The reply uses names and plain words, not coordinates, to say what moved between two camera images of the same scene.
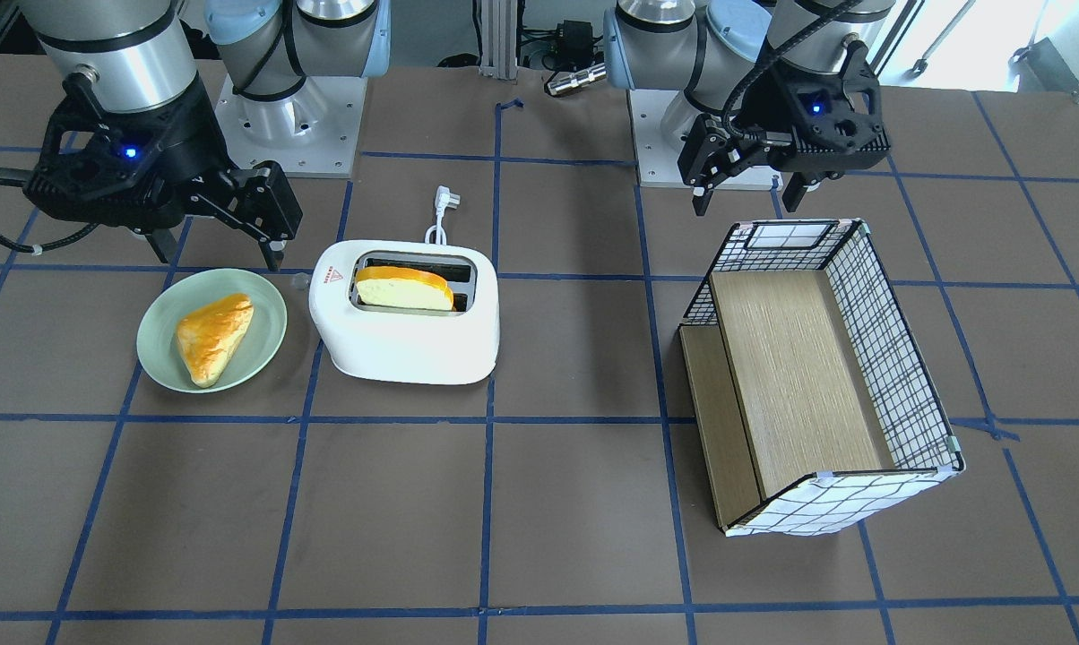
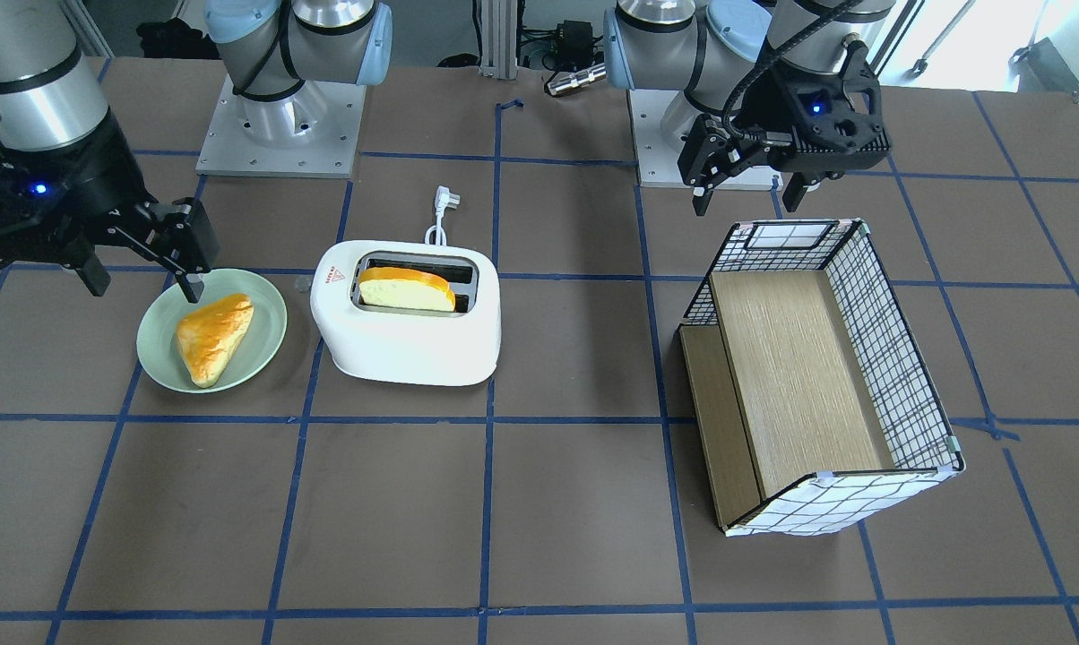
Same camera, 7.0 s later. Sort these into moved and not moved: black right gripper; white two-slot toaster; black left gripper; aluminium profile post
Moved: black right gripper
Not moved: white two-slot toaster; black left gripper; aluminium profile post
